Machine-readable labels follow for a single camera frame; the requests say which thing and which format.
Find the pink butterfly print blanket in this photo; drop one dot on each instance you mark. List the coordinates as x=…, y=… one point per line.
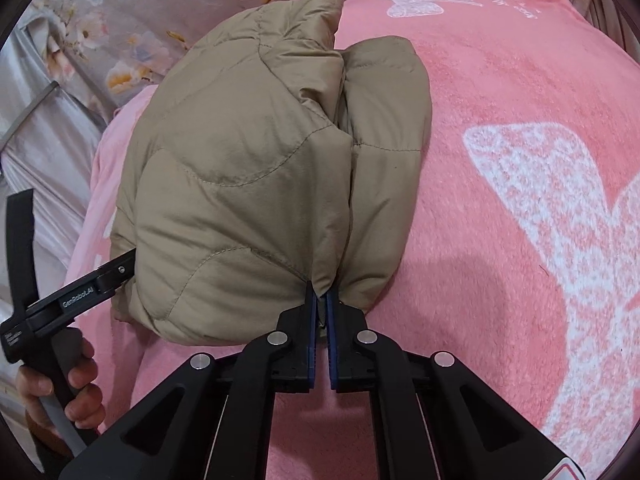
x=500, y=210

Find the khaki padded jacket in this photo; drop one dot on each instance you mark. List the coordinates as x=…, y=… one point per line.
x=260, y=160

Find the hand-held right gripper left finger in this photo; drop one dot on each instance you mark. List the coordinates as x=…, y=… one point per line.
x=311, y=340

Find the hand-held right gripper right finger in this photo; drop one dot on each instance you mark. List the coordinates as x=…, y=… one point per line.
x=332, y=345

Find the grey floral quilt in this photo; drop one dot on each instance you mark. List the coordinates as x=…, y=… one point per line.
x=150, y=15

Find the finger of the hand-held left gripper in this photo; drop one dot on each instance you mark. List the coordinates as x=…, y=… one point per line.
x=107, y=275

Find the grey bed sheet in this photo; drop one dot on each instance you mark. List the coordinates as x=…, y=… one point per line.
x=40, y=160

